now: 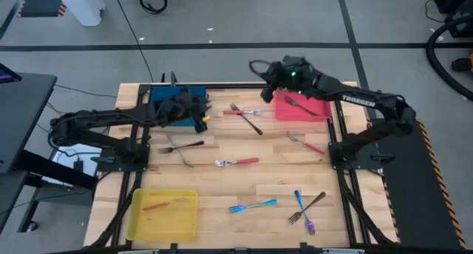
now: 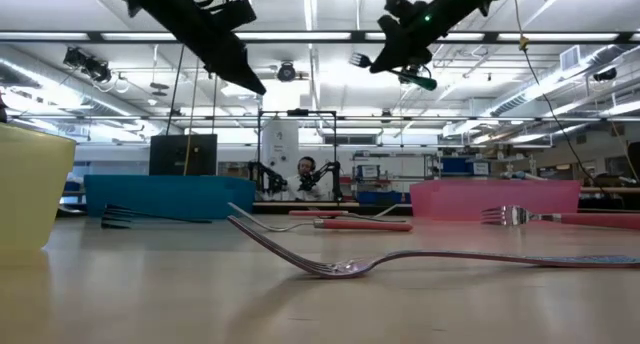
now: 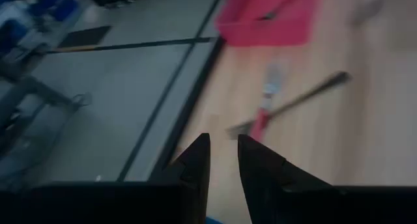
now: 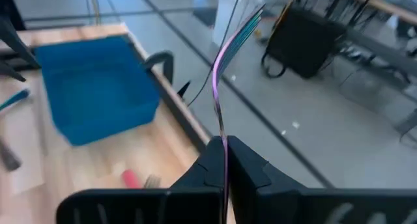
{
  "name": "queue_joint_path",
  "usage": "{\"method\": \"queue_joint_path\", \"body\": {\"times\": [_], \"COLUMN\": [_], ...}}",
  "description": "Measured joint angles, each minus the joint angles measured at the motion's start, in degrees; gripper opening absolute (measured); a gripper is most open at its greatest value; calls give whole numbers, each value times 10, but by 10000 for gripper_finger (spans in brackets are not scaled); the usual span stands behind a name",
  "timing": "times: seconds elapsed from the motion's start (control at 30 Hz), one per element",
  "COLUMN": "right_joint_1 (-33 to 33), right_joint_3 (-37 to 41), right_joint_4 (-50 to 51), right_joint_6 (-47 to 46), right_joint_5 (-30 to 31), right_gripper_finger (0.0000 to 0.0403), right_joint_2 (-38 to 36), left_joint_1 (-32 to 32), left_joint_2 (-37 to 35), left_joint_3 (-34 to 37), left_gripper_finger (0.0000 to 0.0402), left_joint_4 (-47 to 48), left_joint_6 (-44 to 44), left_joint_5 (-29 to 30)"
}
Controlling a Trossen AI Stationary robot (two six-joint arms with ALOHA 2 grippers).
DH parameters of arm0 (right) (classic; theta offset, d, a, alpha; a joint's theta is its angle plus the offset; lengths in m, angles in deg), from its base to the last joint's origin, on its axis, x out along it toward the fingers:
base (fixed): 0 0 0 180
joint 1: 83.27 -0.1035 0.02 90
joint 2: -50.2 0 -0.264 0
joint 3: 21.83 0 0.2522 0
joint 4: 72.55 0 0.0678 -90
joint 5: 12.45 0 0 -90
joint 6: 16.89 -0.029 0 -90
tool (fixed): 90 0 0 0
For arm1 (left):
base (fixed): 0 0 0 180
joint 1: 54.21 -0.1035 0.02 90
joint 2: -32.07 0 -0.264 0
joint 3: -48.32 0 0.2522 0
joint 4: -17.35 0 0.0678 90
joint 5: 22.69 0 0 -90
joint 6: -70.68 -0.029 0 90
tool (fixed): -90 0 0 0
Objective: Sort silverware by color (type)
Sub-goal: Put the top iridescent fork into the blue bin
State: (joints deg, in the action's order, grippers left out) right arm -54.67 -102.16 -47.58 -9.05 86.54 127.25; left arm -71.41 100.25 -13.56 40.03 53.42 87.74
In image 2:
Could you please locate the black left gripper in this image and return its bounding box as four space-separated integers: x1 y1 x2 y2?
99 0 268 97

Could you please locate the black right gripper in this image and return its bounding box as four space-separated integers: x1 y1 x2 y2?
369 0 526 74

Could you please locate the dark green handled fork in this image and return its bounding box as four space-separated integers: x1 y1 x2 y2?
348 52 439 92

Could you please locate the red handled fork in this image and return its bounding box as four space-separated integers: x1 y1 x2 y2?
227 201 414 234
288 203 409 223
480 205 640 231

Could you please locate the black fork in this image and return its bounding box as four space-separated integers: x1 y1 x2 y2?
99 203 214 230

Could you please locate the iridescent purple blue fork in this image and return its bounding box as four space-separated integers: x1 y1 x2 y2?
227 214 640 280

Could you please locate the round black ceiling fixture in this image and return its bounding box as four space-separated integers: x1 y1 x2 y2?
276 61 298 83

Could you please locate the black overhead light bar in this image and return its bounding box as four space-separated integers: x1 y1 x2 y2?
0 30 640 44

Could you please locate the white background machine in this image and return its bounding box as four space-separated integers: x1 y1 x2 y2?
260 118 300 185

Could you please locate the black background monitor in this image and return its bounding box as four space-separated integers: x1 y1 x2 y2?
148 133 219 177

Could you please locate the blue storage crate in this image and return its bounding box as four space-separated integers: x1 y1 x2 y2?
439 156 491 178
355 163 412 206

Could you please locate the person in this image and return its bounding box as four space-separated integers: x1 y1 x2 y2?
285 156 327 202

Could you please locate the blue plastic bin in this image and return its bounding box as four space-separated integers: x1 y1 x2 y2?
83 173 257 220

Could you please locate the pink plastic bin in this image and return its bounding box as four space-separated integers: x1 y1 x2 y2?
409 178 583 221

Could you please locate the yellow plastic bin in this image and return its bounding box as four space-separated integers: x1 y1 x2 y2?
0 122 78 250

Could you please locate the black ceiling camera with ring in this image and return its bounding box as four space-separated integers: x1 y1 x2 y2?
398 58 433 85

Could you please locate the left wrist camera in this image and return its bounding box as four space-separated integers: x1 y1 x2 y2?
212 0 259 31

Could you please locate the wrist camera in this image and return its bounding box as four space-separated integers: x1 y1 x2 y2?
212 0 259 31
383 0 418 17

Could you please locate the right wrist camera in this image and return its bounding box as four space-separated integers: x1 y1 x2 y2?
383 0 418 17

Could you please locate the black background station frame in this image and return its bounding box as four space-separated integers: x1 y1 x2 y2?
256 108 338 201

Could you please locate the black hanging cable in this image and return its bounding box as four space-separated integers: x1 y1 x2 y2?
510 0 609 188

